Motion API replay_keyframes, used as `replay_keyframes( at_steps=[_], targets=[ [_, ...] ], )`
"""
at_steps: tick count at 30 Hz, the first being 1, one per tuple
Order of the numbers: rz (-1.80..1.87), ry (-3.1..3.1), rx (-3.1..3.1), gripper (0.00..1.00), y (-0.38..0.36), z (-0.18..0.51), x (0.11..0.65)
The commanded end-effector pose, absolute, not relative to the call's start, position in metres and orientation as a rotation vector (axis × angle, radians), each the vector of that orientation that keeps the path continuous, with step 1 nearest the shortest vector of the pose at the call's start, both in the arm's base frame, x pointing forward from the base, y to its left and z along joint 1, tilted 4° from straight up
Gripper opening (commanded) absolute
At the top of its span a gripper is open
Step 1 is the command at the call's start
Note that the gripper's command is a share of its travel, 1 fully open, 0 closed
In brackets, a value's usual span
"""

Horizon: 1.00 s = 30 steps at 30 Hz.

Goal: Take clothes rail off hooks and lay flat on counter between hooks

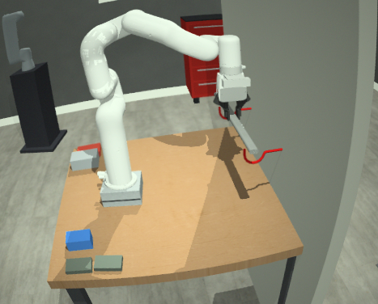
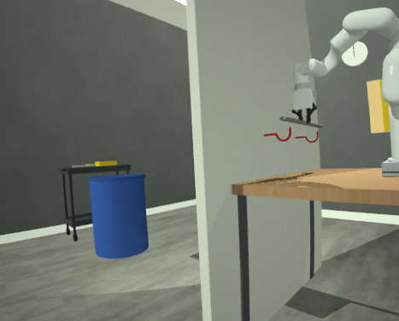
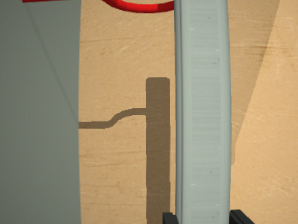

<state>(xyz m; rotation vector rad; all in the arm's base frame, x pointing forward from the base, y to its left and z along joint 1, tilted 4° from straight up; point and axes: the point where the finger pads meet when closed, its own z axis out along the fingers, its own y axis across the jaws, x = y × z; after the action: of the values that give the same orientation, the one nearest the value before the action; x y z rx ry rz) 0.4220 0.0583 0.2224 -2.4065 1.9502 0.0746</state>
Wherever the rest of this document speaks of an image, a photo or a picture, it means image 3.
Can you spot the grey wall panel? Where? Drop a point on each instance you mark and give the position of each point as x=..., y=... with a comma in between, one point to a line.
x=39, y=112

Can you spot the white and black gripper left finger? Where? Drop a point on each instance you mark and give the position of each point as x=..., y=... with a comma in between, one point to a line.
x=169, y=218

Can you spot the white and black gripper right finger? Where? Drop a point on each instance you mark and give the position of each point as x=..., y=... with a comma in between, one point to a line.
x=238, y=217

